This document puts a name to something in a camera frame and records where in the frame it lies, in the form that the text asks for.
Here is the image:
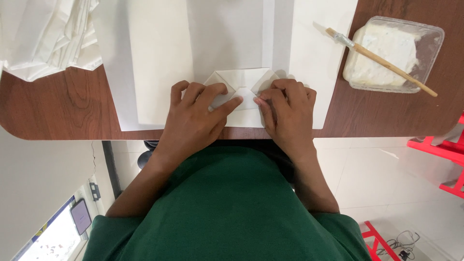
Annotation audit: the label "clear plastic container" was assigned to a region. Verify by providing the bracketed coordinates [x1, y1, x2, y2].
[342, 15, 446, 94]

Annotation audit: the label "red plastic stool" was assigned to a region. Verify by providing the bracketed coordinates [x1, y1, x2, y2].
[407, 112, 464, 199]

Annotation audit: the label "tangled cables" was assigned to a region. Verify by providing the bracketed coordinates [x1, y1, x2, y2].
[375, 230, 421, 261]

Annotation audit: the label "wooden glue brush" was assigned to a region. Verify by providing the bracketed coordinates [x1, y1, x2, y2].
[325, 27, 439, 98]

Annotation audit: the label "white glue paste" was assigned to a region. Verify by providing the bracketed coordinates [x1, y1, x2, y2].
[343, 23, 423, 87]

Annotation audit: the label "white window frame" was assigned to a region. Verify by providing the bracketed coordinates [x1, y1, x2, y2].
[11, 175, 106, 261]

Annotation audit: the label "smartphone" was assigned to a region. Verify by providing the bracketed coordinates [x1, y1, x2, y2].
[70, 198, 93, 236]

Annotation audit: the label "pile of white paper bags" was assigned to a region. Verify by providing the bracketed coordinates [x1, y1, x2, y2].
[0, 0, 103, 82]

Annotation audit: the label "person's right hand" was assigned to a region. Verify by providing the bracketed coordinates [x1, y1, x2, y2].
[253, 79, 318, 155]

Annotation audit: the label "white paper bag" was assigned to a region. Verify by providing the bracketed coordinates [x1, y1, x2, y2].
[187, 0, 294, 128]

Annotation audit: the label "dark table leg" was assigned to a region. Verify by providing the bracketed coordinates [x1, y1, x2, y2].
[101, 141, 123, 199]

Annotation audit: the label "large white paper sheet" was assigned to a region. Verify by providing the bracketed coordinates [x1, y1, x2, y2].
[92, 0, 359, 132]

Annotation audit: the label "person's left hand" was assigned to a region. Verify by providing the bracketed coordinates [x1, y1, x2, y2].
[159, 80, 244, 153]

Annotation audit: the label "green shirt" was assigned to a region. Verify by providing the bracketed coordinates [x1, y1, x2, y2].
[83, 145, 372, 261]

